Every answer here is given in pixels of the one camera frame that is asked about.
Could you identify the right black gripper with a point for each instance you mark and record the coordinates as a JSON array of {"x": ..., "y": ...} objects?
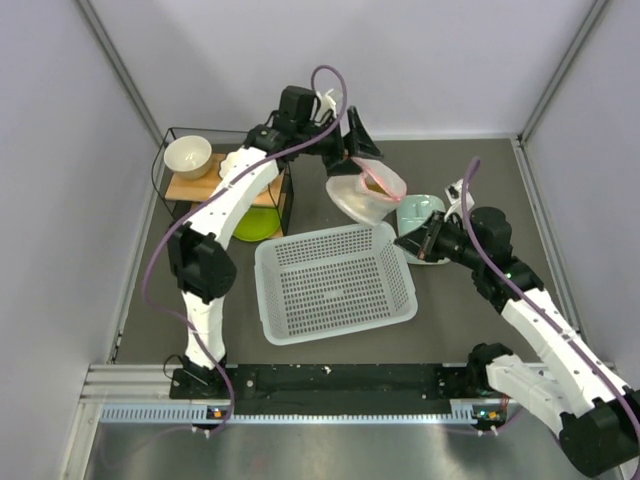
[{"x": 420, "y": 240}]

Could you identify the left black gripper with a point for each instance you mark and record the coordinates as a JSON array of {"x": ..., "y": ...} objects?
[{"x": 336, "y": 161}]

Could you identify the yellow bra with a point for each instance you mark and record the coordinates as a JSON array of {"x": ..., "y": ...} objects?
[{"x": 376, "y": 187}]

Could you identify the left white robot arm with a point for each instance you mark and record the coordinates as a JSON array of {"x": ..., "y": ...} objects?
[{"x": 304, "y": 123}]

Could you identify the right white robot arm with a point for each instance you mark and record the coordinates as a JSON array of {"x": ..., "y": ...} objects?
[{"x": 591, "y": 411}]

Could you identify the light green divided tray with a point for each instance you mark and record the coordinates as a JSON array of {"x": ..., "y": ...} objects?
[{"x": 414, "y": 210}]

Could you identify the white plastic perforated basket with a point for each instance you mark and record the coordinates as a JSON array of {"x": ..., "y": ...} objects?
[{"x": 332, "y": 282}]

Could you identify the white scalloped bowl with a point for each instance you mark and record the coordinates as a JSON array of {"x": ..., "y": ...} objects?
[{"x": 227, "y": 165}]

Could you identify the lime green plate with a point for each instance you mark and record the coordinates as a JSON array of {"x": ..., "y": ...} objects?
[{"x": 257, "y": 224}]

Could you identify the cream ceramic bowl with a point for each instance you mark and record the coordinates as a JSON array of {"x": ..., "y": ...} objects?
[{"x": 189, "y": 157}]

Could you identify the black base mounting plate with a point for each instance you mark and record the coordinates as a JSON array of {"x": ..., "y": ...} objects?
[{"x": 351, "y": 388}]

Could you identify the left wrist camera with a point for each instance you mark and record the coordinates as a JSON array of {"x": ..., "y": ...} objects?
[{"x": 328, "y": 105}]

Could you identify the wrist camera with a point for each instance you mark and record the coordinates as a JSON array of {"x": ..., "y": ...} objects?
[
  {"x": 454, "y": 195},
  {"x": 328, "y": 105}
]

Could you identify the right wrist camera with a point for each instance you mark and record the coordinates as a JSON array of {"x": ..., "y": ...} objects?
[{"x": 454, "y": 195}]

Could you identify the black wire wooden shelf rack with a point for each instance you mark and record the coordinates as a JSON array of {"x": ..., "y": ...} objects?
[{"x": 180, "y": 196}]

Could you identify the grey slotted cable duct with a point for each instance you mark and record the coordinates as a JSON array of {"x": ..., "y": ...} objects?
[{"x": 209, "y": 415}]

